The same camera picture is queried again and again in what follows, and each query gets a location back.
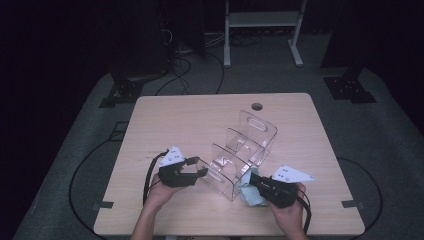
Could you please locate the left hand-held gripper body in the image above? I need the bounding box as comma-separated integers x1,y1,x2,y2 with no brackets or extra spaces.
157,145,201,188

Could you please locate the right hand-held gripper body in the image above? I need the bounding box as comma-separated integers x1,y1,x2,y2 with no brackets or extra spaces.
263,164,316,209

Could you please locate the light blue cleaning cloth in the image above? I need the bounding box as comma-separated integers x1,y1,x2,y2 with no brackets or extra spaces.
239,167,270,208

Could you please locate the clear acrylic divided organizer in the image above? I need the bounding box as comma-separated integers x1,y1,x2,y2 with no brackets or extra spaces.
196,109,279,202

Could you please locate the person's left hand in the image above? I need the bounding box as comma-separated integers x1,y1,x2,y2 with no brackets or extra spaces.
146,173,185,209

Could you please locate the person's right hand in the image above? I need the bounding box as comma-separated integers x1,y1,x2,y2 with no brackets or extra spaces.
269,182,308,235

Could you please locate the black tape strip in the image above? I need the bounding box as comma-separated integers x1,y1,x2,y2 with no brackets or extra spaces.
92,200,115,210
341,199,364,209

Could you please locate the black stand base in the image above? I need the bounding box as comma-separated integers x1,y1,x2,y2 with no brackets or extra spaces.
323,64,378,104
99,71,169,109

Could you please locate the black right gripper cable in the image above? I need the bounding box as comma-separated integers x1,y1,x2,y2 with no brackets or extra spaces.
295,189,313,235

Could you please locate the black floor cable bundle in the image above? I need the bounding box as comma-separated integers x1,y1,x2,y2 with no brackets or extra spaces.
154,28,226,96

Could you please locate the black floor cable loop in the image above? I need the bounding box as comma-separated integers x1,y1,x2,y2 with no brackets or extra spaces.
68,138,116,240
336,156,384,239

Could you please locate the white metal stand frame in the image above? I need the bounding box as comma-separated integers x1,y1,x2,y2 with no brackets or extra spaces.
223,0,308,69

